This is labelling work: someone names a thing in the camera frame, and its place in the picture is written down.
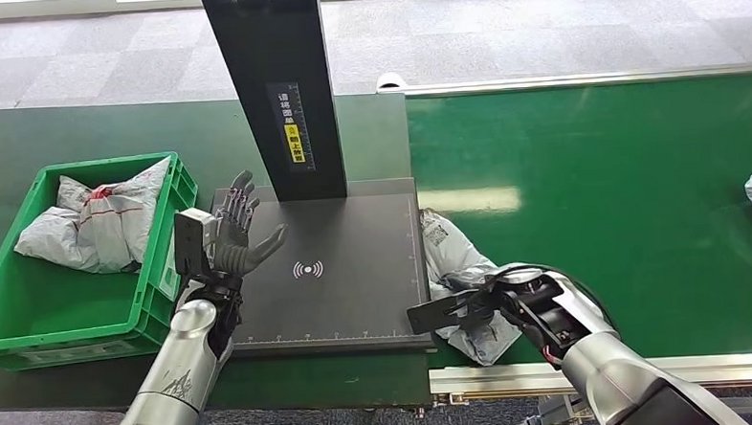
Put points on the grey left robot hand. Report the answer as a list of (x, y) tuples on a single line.
[(231, 243)]

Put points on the black yellow label sticker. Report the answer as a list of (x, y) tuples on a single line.
[(289, 113)]

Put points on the white conveyor roller cap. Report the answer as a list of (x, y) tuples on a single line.
[(389, 80)]

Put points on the aluminium conveyor side rail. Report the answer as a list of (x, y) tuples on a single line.
[(567, 79), (485, 379)]

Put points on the black weighing scanner device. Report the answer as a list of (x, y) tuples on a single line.
[(353, 269)]

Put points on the green plastic basket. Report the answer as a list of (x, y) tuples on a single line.
[(57, 314)]

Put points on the crumpled plain grey package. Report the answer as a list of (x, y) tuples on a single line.
[(47, 241)]

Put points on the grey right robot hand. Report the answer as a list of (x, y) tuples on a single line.
[(490, 282)]

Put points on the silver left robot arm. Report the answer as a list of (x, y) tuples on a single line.
[(180, 372)]

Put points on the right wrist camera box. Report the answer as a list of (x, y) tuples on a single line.
[(431, 313)]

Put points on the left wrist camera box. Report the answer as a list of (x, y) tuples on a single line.
[(188, 244)]

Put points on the grey package with red stripe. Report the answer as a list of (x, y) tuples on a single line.
[(125, 209)]

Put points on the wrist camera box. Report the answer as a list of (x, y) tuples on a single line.
[(188, 244), (431, 313)]

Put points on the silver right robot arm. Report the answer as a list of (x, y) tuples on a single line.
[(618, 372)]

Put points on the green conveyor belt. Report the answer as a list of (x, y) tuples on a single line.
[(637, 225)]

